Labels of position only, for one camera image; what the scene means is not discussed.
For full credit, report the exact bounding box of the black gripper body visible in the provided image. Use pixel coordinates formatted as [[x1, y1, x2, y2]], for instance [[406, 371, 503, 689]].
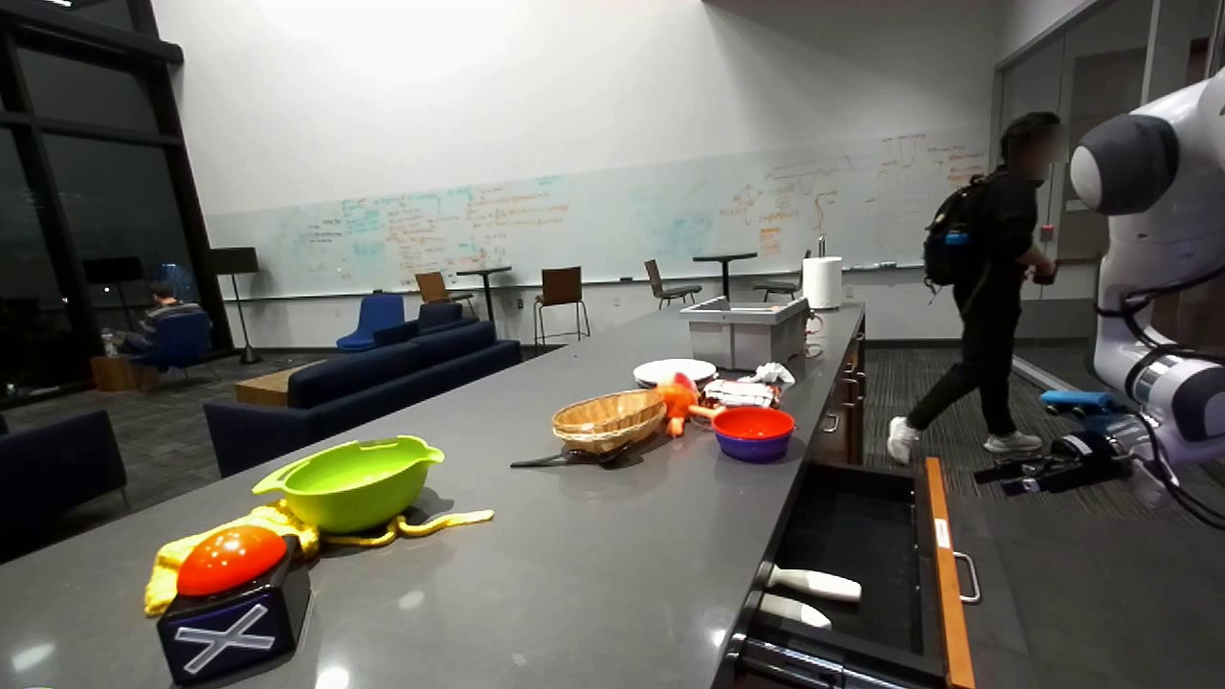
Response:
[[1046, 429, 1142, 499]]

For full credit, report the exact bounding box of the walking person in black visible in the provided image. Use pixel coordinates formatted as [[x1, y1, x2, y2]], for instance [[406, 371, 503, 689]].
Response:
[[884, 107, 1068, 467]]

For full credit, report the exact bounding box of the black backpack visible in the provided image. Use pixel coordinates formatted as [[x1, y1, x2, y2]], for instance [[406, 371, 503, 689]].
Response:
[[920, 172, 997, 292]]

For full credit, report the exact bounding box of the red bowl with purple base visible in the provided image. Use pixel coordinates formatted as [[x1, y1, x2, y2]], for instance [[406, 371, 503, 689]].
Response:
[[708, 401, 799, 467]]

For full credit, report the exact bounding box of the white paper towel roll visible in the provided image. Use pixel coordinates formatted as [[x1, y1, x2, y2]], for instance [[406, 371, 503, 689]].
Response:
[[798, 250, 850, 313]]

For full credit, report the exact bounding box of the silver metal toaster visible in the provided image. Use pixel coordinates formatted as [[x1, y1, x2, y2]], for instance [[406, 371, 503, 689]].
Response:
[[678, 292, 815, 374]]

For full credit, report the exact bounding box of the orange toy carrot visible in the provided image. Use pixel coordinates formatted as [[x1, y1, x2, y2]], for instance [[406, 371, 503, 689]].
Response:
[[655, 368, 721, 443]]

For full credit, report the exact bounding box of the white plate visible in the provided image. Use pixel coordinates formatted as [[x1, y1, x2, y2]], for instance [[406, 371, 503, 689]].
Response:
[[628, 352, 725, 391]]

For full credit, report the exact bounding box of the small black table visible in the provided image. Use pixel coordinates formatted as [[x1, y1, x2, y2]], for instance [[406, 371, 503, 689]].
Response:
[[688, 245, 762, 305], [451, 259, 517, 329]]

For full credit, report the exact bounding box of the brown wooden chair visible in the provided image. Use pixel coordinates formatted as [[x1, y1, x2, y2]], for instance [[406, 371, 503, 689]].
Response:
[[411, 269, 461, 310], [638, 257, 708, 310], [527, 259, 593, 348]]

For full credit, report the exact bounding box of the wicker basket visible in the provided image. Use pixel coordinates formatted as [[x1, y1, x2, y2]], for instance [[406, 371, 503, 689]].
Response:
[[546, 387, 670, 463]]

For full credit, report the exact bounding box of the black spatula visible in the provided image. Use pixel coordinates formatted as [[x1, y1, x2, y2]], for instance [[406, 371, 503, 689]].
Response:
[[507, 443, 630, 473]]

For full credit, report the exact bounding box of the dark blue sofa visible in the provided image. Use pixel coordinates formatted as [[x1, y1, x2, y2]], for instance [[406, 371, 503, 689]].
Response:
[[200, 313, 527, 480], [0, 406, 134, 568]]

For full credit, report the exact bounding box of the blue chair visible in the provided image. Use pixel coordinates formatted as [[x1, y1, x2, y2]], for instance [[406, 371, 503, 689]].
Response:
[[332, 288, 411, 356]]

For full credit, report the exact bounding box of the green plastic bowl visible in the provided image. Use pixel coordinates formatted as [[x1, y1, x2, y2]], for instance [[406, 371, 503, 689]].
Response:
[[248, 429, 449, 535]]

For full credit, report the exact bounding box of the orange and yellow toy food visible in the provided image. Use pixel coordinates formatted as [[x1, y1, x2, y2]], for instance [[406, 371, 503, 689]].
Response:
[[139, 502, 325, 619]]

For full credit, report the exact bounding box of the wooden coffee table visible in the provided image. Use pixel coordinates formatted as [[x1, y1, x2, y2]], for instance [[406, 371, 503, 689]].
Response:
[[235, 360, 310, 408]]

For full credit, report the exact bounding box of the orange ball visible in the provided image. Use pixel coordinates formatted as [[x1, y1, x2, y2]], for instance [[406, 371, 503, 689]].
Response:
[[174, 519, 295, 604]]

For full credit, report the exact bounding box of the black box with white cross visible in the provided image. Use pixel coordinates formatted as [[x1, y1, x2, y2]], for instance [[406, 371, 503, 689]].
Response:
[[153, 560, 314, 689]]

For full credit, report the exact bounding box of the black music stand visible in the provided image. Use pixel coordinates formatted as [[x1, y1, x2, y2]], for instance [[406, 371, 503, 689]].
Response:
[[208, 241, 263, 368]]

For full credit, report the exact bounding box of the seated person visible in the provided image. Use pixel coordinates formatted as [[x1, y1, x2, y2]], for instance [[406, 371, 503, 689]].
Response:
[[129, 257, 220, 374]]

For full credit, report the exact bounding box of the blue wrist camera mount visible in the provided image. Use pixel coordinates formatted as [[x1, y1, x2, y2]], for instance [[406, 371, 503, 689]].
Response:
[[1039, 384, 1131, 433]]

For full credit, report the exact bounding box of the white-handled utensil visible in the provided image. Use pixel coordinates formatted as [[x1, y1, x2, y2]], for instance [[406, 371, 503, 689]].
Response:
[[752, 591, 837, 635], [755, 560, 865, 610]]

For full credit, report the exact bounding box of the black-handled utensil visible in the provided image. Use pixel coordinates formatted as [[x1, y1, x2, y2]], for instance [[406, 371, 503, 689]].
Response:
[[725, 629, 898, 689]]

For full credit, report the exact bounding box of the wall whiteboard with writing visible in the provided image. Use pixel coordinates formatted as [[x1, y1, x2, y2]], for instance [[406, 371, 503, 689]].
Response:
[[208, 123, 997, 305]]

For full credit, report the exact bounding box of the yellow string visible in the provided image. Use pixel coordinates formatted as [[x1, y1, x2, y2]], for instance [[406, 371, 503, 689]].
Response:
[[323, 507, 503, 555]]

